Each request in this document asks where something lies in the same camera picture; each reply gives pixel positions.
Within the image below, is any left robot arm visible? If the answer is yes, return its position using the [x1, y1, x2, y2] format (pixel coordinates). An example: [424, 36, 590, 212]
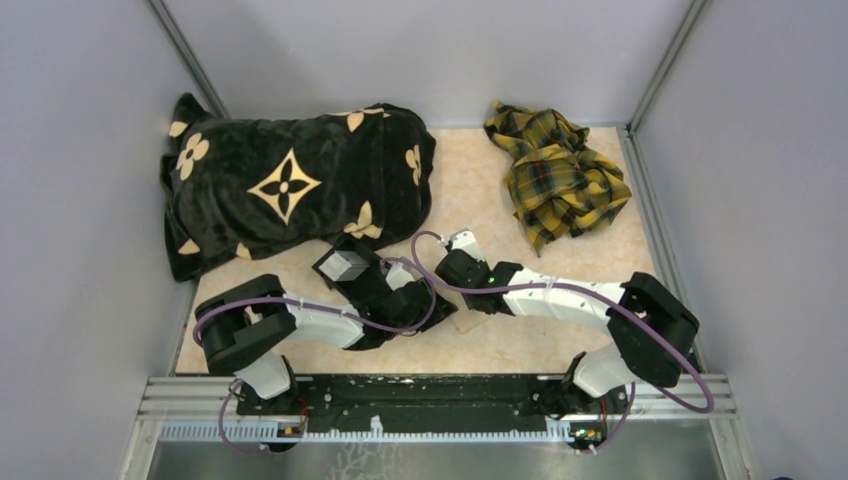
[193, 272, 458, 415]

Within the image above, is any black floral plush blanket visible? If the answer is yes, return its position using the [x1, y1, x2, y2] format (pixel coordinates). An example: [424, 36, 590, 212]
[160, 93, 437, 282]

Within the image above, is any yellow plaid cloth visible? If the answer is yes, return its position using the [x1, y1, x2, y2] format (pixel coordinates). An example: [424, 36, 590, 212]
[484, 101, 633, 255]

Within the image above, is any white cable duct strip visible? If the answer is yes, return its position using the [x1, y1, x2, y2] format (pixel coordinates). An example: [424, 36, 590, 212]
[158, 420, 575, 444]

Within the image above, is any white card stack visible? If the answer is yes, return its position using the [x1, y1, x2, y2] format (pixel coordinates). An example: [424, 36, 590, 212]
[318, 251, 369, 282]

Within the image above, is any aluminium front rail frame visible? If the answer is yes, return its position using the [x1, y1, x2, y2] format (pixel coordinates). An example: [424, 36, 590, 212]
[137, 374, 739, 421]

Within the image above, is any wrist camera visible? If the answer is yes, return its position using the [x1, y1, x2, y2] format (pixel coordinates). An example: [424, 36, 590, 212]
[385, 263, 416, 291]
[449, 229, 486, 261]

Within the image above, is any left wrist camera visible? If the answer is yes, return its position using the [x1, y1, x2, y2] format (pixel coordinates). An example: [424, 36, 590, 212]
[385, 263, 416, 291]

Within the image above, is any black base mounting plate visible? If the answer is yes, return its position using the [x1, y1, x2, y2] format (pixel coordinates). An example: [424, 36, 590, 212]
[236, 374, 627, 434]

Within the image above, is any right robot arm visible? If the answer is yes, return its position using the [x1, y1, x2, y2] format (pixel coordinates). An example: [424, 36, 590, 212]
[435, 249, 699, 415]

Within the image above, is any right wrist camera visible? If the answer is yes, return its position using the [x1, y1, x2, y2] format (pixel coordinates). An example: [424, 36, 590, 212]
[449, 229, 486, 261]

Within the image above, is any black rectangular box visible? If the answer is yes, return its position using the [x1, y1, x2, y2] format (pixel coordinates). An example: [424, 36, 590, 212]
[312, 238, 392, 309]

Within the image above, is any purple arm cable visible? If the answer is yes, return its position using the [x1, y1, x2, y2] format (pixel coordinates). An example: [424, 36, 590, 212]
[409, 230, 717, 455]
[192, 256, 439, 457]

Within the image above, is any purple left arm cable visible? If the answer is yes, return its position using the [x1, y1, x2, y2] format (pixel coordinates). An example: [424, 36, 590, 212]
[192, 256, 439, 457]

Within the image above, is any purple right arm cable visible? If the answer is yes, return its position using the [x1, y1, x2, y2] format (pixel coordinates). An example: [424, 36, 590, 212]
[409, 230, 717, 455]

